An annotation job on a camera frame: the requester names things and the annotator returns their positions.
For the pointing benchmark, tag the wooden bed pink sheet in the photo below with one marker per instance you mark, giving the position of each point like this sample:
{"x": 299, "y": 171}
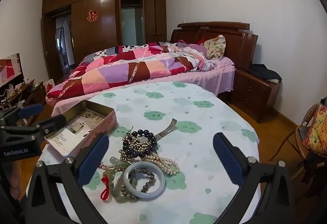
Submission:
{"x": 222, "y": 75}

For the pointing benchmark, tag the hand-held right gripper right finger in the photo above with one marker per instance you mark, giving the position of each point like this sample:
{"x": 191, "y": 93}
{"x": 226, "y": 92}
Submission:
{"x": 228, "y": 160}

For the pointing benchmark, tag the wooden nightstand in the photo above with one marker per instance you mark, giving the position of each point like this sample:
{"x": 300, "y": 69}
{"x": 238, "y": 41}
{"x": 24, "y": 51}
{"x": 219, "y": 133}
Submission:
{"x": 255, "y": 96}

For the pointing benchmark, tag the floral pillow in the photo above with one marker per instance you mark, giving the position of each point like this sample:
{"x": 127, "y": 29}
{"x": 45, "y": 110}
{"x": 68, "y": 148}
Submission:
{"x": 216, "y": 46}

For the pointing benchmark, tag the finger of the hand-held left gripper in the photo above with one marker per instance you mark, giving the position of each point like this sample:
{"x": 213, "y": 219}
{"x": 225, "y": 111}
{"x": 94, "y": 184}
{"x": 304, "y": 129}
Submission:
{"x": 29, "y": 110}
{"x": 52, "y": 123}

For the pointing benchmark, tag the person's left hand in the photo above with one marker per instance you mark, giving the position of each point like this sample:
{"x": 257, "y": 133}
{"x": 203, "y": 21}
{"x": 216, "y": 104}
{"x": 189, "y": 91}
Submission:
{"x": 13, "y": 180}

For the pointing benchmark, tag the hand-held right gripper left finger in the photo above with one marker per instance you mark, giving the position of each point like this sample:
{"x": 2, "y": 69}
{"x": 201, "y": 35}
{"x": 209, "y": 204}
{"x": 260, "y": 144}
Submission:
{"x": 93, "y": 160}

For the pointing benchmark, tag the purple pillow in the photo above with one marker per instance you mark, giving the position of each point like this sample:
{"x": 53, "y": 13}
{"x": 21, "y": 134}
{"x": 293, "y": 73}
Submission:
{"x": 197, "y": 49}

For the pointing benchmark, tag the brown wooden wardrobe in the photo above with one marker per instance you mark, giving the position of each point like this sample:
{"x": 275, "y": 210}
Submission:
{"x": 102, "y": 35}

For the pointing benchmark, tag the red and white bag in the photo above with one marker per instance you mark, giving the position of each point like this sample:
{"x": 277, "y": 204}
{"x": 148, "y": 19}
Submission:
{"x": 49, "y": 84}

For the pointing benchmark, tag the white cup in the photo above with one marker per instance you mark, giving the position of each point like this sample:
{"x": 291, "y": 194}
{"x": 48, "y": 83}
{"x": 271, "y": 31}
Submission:
{"x": 25, "y": 80}

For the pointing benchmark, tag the white jade bangle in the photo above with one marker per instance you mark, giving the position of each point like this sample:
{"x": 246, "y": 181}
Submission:
{"x": 162, "y": 180}

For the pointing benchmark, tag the wicker chair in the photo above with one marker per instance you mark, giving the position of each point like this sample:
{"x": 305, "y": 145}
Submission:
{"x": 301, "y": 142}

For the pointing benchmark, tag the cloth-covered television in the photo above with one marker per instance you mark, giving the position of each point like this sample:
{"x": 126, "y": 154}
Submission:
{"x": 10, "y": 70}

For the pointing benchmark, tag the wooden television cabinet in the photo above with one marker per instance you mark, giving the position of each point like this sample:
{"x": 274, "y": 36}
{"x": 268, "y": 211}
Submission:
{"x": 35, "y": 93}

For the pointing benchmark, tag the patchwork quilt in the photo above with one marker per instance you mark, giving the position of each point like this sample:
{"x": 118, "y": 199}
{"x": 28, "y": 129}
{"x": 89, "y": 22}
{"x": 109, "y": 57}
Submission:
{"x": 122, "y": 73}

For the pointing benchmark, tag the silver metal watch band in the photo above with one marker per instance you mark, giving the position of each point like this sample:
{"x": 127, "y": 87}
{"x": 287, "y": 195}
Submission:
{"x": 167, "y": 129}

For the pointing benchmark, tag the dark wooden bed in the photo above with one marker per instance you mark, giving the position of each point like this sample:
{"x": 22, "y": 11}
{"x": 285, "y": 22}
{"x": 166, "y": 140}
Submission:
{"x": 237, "y": 42}

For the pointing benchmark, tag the printed paper leaflet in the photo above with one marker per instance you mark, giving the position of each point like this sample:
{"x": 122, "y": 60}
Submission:
{"x": 76, "y": 124}

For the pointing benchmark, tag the colourful patterned cloth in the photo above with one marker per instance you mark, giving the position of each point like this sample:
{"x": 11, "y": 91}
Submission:
{"x": 318, "y": 132}

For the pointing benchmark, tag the pink metal tin box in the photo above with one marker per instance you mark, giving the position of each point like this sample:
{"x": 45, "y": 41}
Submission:
{"x": 110, "y": 121}

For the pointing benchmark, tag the dark clothes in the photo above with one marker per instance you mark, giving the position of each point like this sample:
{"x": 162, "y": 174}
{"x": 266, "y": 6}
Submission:
{"x": 265, "y": 73}

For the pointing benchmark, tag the red paper decoration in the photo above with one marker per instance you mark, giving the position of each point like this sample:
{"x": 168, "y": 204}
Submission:
{"x": 92, "y": 16}

